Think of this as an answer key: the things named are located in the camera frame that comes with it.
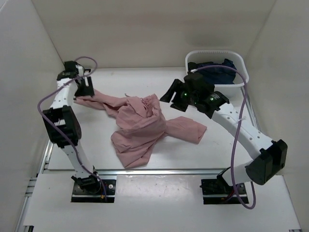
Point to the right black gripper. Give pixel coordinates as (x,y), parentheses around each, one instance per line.
(175,86)

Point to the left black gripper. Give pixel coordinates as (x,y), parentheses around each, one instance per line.
(88,91)

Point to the pink trousers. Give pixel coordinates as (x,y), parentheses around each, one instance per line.
(141,125)

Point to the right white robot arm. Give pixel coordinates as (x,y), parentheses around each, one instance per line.
(268,156)

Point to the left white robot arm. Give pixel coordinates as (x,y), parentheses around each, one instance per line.
(63,127)

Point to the black garment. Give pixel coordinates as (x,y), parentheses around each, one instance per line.
(205,78)

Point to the dark blue garment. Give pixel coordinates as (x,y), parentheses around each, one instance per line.
(223,76)

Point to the white plastic basket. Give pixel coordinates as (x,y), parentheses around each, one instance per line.
(218,56)

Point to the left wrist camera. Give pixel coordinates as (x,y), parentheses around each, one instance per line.
(72,70)

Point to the aluminium front rail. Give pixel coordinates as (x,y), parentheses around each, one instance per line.
(110,172)

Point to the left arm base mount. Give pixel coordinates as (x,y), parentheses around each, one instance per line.
(92,190)

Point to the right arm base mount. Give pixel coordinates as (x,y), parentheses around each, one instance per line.
(215,193)

